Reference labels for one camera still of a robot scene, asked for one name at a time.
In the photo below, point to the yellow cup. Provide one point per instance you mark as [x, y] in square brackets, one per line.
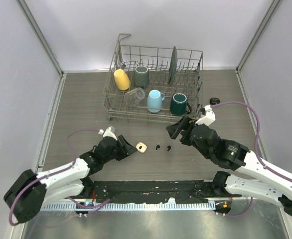
[121, 79]

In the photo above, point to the grey wire dish rack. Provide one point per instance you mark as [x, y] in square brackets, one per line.
[188, 80]

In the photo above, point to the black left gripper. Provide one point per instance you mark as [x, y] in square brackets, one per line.
[125, 150]

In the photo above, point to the teal plate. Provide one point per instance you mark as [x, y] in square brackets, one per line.
[173, 66]

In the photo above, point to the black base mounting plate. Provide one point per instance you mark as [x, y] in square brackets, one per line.
[155, 192]

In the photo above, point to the light blue mug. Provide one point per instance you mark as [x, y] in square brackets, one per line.
[154, 101]

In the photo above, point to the clear glass cup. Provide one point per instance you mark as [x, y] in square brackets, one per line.
[134, 96]

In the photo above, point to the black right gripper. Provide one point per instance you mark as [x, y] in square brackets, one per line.
[174, 130]

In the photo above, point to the grey-green mug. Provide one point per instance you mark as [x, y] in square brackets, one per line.
[141, 76]

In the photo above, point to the black earbud charging case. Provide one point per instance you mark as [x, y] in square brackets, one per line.
[214, 101]

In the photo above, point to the aluminium slotted rail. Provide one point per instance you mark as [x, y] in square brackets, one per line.
[169, 206]

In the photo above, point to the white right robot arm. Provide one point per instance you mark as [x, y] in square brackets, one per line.
[270, 183]

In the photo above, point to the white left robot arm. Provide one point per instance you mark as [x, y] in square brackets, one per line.
[31, 191]

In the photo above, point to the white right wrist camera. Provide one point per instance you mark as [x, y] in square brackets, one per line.
[207, 116]

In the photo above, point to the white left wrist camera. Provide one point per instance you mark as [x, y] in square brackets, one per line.
[108, 132]

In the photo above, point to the beige earbud charging case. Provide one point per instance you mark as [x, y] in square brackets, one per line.
[141, 147]

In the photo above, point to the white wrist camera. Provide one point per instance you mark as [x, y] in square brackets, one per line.
[207, 116]
[108, 132]

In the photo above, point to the dark teal mug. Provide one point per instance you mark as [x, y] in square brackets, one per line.
[179, 105]

